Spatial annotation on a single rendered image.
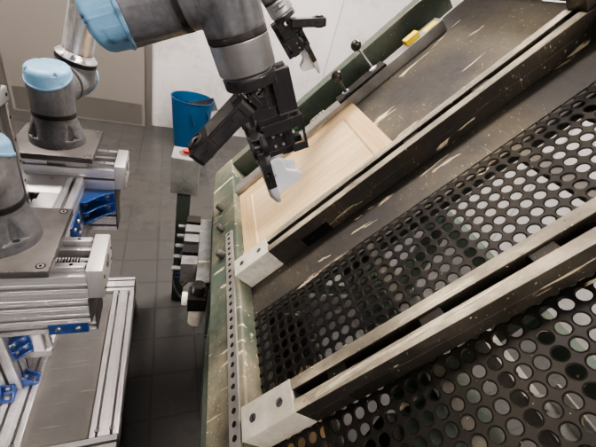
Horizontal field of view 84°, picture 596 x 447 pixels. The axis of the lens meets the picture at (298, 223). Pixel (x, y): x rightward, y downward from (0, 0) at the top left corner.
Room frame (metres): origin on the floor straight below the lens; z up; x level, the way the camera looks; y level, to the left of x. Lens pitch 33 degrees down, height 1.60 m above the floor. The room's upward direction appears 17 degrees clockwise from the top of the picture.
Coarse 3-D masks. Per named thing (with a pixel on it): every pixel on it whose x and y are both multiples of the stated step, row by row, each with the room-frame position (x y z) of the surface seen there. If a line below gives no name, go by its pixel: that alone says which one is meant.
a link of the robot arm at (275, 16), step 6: (282, 0) 1.16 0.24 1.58; (288, 0) 1.18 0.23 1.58; (270, 6) 1.16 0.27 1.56; (276, 6) 1.16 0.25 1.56; (282, 6) 1.16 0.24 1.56; (288, 6) 1.17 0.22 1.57; (270, 12) 1.17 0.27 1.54; (276, 12) 1.16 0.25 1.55; (282, 12) 1.16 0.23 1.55; (276, 18) 1.16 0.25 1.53
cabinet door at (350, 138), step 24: (336, 120) 1.22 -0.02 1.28; (360, 120) 1.13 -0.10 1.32; (312, 144) 1.17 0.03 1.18; (336, 144) 1.09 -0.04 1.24; (360, 144) 1.01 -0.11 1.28; (384, 144) 0.94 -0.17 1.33; (312, 168) 1.04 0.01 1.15; (336, 168) 0.97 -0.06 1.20; (264, 192) 1.07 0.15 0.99; (288, 192) 0.99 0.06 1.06; (312, 192) 0.92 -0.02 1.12; (264, 216) 0.94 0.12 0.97; (288, 216) 0.87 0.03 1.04
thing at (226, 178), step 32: (224, 192) 1.17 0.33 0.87; (224, 224) 0.96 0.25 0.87; (224, 256) 0.80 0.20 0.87; (224, 288) 0.67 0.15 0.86; (224, 320) 0.57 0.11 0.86; (224, 352) 0.48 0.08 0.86; (256, 352) 0.49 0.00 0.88; (224, 384) 0.40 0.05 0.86; (256, 384) 0.41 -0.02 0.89; (224, 416) 0.34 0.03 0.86
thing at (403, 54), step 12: (420, 36) 1.33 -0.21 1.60; (432, 36) 1.34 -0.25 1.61; (408, 48) 1.32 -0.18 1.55; (420, 48) 1.34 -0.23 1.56; (384, 60) 1.35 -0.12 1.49; (396, 60) 1.31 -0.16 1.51; (408, 60) 1.33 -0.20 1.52; (384, 72) 1.30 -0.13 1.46; (372, 84) 1.29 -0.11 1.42; (360, 96) 1.28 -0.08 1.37; (336, 108) 1.26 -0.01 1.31; (324, 120) 1.24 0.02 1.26; (300, 132) 1.26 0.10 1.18; (312, 132) 1.23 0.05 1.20; (252, 180) 1.17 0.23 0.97; (240, 192) 1.15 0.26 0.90
